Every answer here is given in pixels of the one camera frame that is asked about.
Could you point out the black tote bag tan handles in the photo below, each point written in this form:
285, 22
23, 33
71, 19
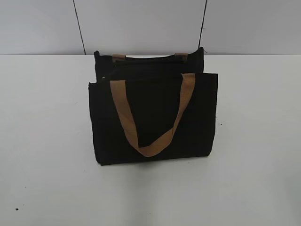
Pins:
150, 109

